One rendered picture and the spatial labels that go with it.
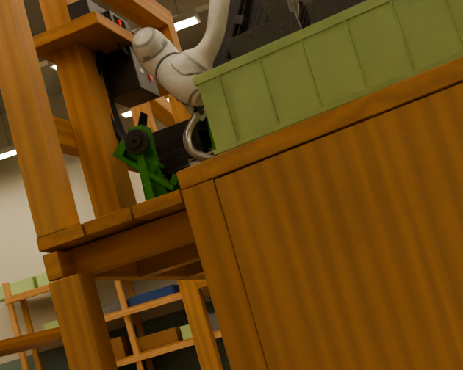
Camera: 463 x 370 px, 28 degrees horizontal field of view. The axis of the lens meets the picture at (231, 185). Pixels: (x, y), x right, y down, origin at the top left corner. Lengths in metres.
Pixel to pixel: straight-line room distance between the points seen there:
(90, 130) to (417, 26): 1.48
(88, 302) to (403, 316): 1.10
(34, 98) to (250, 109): 0.96
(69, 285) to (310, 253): 1.00
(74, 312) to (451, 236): 1.21
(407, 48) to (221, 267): 0.49
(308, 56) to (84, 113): 1.34
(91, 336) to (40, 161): 0.48
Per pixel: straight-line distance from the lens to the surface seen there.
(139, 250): 2.42
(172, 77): 2.58
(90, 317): 2.39
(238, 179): 1.60
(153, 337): 11.73
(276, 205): 1.57
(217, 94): 1.71
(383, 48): 1.60
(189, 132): 2.95
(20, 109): 2.52
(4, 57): 2.58
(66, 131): 2.84
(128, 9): 3.69
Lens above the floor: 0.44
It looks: 10 degrees up
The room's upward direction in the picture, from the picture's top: 16 degrees counter-clockwise
